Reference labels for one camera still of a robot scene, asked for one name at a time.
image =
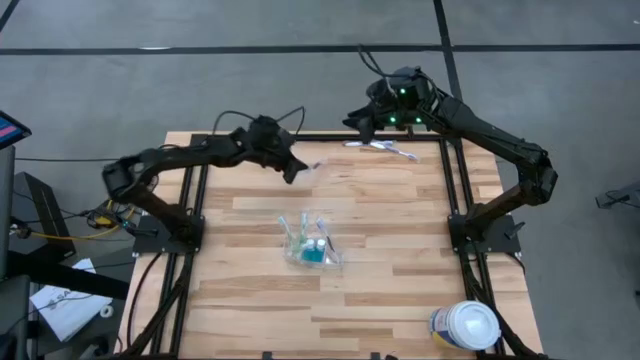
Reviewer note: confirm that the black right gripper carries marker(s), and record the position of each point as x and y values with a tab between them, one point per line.
400	115

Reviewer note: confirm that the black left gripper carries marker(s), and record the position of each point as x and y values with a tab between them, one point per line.
270	152

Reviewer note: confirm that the blue mouthwash bottle white cap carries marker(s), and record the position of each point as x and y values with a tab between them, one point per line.
310	245
321	245

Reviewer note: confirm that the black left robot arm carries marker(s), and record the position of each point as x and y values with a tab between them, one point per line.
165	157

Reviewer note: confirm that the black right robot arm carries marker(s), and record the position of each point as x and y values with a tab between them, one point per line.
500	140

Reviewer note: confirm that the black table clamp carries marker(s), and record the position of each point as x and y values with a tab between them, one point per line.
410	132

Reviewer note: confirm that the clear acrylic organizer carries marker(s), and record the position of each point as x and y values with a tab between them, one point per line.
290	257

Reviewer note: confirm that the white-lidded wipes canister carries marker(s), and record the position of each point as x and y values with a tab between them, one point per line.
470	325

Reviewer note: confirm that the white tape roll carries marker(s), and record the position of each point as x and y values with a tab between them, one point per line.
101	311

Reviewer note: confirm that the black stand beam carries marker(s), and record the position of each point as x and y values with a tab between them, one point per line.
75	280

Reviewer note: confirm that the black equipment box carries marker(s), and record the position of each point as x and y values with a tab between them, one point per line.
40	215

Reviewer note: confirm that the grey stand base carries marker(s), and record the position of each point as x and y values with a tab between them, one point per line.
612	197

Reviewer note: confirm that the white paper sheet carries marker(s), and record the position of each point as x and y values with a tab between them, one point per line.
70	310

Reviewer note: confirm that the monitor with blue screen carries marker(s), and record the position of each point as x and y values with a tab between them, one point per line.
12	131

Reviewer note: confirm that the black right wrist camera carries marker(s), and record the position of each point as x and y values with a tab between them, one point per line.
380	90

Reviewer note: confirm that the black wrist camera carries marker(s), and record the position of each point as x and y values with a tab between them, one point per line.
265	127
380	90

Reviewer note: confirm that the black aluminium table frame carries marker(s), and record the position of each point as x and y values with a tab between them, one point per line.
325	137

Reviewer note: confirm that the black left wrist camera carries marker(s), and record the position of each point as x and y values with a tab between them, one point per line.
265	127

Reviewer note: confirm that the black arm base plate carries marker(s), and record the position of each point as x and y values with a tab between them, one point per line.
505	245
145	245

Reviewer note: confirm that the grey monitor stand post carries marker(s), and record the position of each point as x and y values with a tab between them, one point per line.
6	210

